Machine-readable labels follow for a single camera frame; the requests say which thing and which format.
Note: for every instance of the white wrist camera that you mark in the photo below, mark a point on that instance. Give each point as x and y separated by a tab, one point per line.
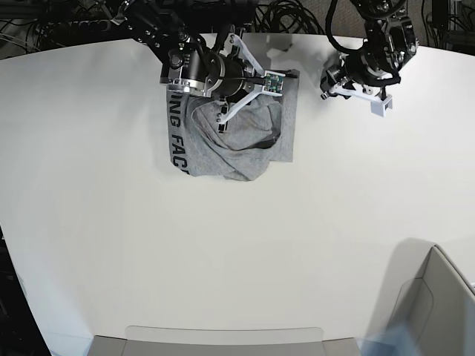
255	80
380	101

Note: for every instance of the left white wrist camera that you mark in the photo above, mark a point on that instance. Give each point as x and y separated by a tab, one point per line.
380	101

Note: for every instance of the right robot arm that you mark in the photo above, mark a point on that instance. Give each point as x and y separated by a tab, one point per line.
200	47

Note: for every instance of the grey tray front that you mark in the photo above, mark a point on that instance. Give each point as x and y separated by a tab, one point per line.
153	340

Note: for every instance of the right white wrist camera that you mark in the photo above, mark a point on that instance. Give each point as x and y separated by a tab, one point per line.
255	80

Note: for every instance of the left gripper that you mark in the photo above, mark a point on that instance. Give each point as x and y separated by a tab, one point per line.
352	70

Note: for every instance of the grey T-shirt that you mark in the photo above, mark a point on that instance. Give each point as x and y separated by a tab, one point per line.
260	133

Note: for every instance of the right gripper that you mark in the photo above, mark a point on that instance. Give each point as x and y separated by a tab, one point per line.
189	73

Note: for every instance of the black power strip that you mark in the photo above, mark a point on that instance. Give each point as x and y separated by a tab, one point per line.
83	26

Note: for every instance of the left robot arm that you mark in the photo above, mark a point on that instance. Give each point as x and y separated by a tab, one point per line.
390	41

